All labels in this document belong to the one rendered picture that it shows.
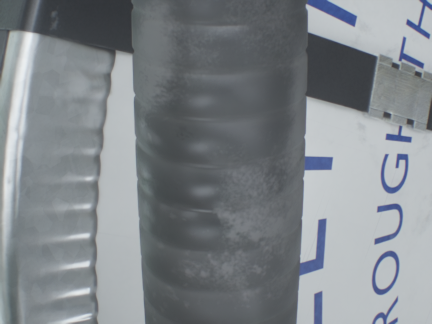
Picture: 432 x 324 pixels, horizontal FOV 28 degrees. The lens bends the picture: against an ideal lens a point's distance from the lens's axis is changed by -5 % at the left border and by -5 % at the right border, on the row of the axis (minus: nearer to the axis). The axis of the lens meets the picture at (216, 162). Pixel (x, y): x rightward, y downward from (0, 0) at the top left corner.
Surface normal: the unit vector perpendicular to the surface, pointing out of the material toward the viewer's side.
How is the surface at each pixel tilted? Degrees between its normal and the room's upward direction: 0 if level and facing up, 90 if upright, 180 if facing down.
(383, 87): 90
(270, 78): 78
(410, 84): 90
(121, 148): 90
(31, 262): 89
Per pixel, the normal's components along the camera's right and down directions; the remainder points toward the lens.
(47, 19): 0.61, 0.15
